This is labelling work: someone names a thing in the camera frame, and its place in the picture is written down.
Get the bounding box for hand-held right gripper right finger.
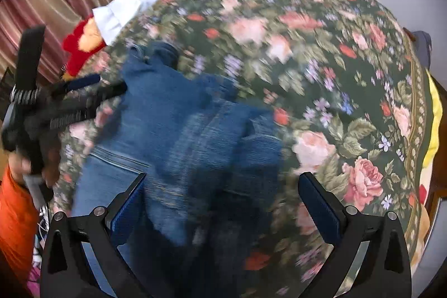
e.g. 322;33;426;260
298;171;413;298

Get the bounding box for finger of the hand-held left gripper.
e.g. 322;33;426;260
52;73;103;97
51;81;128;132

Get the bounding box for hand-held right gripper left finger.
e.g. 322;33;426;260
40;173;147;298

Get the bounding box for blue denim jeans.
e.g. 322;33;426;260
70;41;291;298

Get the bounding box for person's left hand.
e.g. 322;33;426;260
8;139;62;188

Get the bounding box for red and yellow plush toy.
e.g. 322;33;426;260
62;17;107;81

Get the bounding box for white cloth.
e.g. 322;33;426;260
92;0;193;46

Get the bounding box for cream printed blanket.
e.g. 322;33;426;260
404;162;434;282

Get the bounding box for yellow blanket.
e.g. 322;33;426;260
272;0;445;169

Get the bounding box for dark floral blanket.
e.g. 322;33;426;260
56;0;434;298

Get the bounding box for grey backpack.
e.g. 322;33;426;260
414;31;433;70

